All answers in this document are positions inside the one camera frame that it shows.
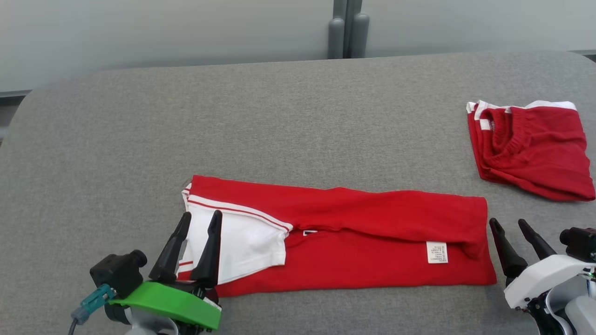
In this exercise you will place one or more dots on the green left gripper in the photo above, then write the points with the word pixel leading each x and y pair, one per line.
pixel 172 302

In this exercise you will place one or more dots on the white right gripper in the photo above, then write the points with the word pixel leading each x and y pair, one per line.
pixel 540 279

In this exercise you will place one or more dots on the red shorts with white stripe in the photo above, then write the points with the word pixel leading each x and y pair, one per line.
pixel 545 153

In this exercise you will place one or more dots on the red and white basketball jersey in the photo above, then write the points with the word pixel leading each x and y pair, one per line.
pixel 372 214

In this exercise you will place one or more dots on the grey fabric sofa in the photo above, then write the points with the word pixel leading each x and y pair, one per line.
pixel 279 116

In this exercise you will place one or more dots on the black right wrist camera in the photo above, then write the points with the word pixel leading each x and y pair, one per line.
pixel 579 244

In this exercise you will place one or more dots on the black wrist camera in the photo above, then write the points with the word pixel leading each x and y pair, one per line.
pixel 579 244
pixel 116 272

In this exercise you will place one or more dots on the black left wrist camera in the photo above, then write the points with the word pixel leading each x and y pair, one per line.
pixel 116 272

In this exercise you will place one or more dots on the grey wall frame post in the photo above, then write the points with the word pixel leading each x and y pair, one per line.
pixel 347 28

